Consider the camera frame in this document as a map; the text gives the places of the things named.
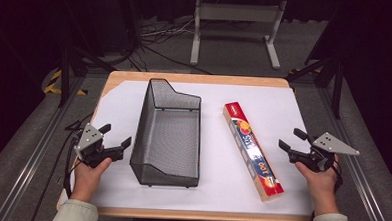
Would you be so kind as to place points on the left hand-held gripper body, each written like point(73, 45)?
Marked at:
point(88, 137)

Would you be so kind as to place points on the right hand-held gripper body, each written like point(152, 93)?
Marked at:
point(332, 145)

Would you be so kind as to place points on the long red blue wrap box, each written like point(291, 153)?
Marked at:
point(253, 150)

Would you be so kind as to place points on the person's left hand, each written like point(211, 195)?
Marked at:
point(87, 179)

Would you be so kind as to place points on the person's right hand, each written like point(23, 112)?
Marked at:
point(319, 186)

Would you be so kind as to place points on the black tripod stand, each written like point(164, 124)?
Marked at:
point(336, 86)
point(65, 74)

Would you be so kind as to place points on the yellow black hazard tape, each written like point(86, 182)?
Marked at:
point(53, 84)

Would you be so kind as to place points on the white paper sheet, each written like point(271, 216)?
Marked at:
point(213, 191)

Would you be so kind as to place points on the grey metal stand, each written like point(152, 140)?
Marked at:
point(236, 12)

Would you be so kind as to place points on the aluminium floor rail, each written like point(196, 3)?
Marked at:
point(32, 156)
point(364, 184)

